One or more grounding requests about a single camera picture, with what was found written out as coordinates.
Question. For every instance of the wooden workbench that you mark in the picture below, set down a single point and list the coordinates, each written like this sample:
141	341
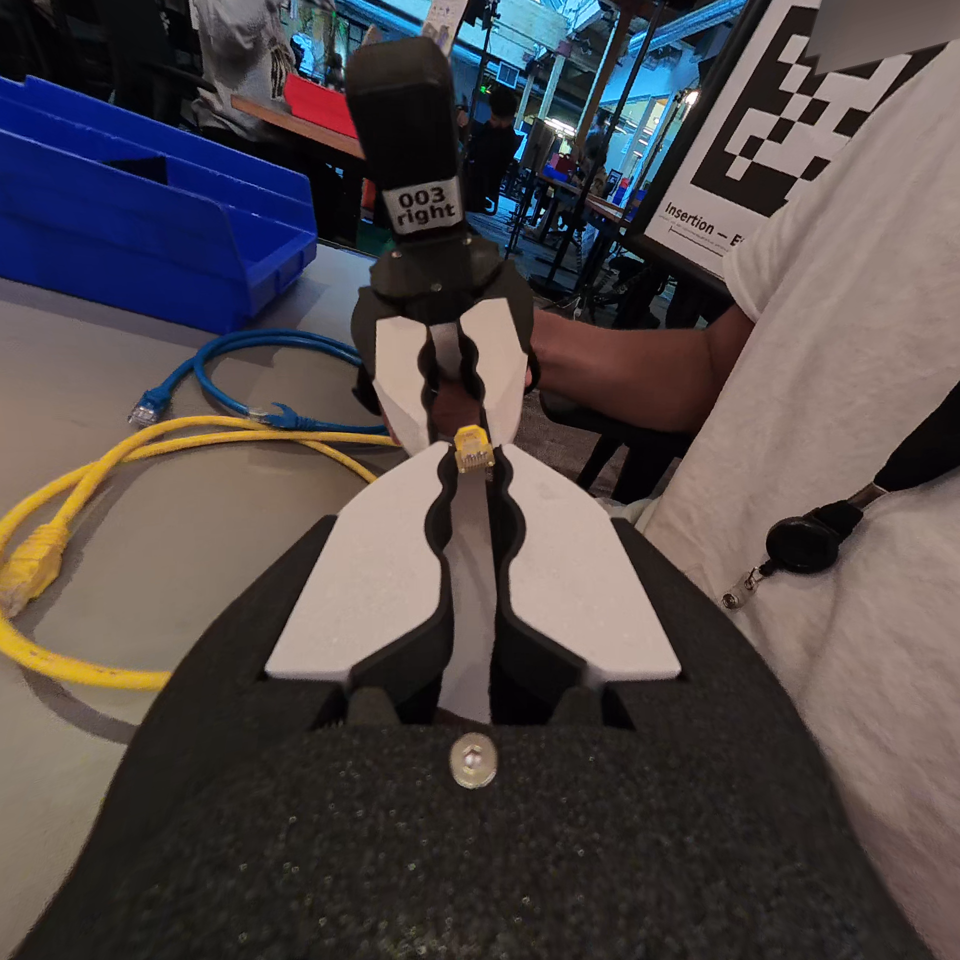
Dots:
262	111

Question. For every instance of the red plastic bin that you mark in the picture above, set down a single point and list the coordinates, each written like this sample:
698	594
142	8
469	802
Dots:
319	105

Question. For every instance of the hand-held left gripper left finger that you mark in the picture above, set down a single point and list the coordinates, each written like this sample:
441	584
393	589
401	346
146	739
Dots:
360	592

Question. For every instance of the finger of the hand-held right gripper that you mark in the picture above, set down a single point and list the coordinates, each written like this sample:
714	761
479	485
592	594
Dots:
502	360
397	375

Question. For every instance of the printed tag sign board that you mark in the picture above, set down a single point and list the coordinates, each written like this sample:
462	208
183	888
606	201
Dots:
750	75

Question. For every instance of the person's right forearm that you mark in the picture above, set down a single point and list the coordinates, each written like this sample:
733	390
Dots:
637	367

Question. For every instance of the black badge reel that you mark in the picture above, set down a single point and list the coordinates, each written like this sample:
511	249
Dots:
806	540

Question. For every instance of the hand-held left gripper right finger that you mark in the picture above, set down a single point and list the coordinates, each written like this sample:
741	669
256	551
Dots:
585	592

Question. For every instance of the blue plastic bin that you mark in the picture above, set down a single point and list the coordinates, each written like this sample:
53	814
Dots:
112	225

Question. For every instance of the black chair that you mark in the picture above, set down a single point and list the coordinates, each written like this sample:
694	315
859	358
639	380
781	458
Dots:
622	450

